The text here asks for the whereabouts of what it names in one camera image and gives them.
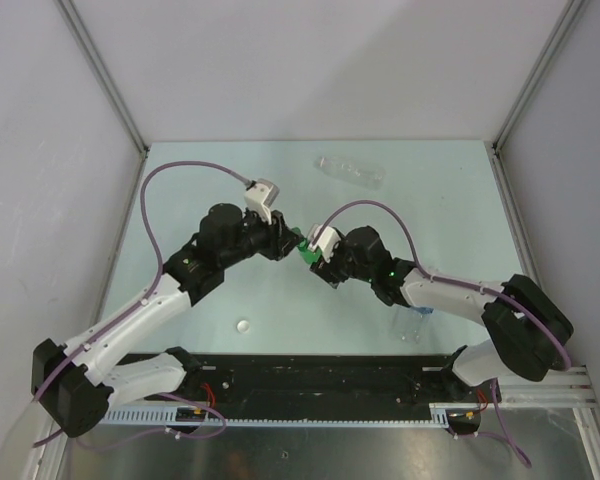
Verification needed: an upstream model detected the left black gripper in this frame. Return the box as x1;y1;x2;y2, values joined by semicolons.
220;205;303;269

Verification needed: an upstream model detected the green plastic bottle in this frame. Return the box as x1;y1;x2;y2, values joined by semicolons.
297;239;321;265

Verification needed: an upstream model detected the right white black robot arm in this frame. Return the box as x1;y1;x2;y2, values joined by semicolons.
307;224;574;401

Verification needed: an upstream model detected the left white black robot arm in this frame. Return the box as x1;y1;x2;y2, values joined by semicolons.
31;204;303;438

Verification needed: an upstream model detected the clear bottle with blue label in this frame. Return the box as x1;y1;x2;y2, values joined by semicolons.
391;306;434;343

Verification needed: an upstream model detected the clear unlabelled plastic bottle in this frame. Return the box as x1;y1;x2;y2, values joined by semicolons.
313;156;386;190

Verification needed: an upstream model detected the white bottle cap front left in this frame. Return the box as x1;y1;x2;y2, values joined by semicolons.
236;319;250;334

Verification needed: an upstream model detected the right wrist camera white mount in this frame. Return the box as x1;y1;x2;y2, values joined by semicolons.
307;224;341;263

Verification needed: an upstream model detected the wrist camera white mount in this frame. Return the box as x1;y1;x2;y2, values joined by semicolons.
244;179;280;225
307;224;341;263

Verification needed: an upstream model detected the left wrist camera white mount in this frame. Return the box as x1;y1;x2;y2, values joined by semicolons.
244;179;280;225

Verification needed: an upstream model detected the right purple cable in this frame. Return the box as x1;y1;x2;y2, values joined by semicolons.
317;200;574;371

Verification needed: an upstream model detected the purple cable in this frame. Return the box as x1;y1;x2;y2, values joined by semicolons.
317;200;574;371
32;160;254;449

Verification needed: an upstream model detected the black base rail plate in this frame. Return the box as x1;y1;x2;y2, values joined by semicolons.
169;347;489;418

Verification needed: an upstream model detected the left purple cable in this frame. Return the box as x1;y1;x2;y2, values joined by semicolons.
32;160;254;449

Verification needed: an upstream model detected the grey slotted cable duct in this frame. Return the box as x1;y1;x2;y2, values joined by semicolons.
98;402;449;428

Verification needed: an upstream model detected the left aluminium frame post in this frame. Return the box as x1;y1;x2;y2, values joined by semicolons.
54;0;148;157

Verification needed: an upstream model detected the aluminium frame post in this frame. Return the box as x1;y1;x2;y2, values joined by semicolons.
491;0;589;153
54;0;148;157

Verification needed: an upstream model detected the right aluminium frame post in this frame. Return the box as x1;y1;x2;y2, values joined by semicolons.
491;0;589;153

